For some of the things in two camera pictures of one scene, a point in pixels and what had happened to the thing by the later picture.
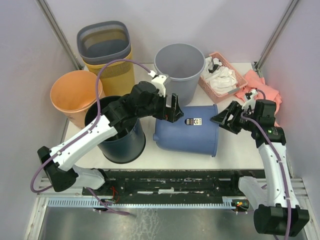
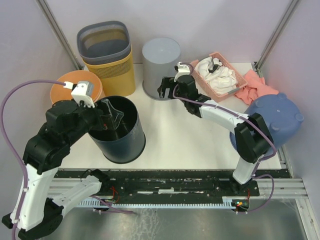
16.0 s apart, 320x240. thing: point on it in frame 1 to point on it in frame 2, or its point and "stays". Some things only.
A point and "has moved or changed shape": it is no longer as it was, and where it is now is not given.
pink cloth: (255, 81) stays
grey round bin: (183, 64) has moved or changed shape
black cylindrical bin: (128, 144) stays
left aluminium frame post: (58, 33) stays
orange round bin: (72, 92) stays
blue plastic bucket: (195, 132) to (278, 114)
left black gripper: (168, 113) to (111, 120)
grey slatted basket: (104, 42) stays
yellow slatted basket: (117, 78) stays
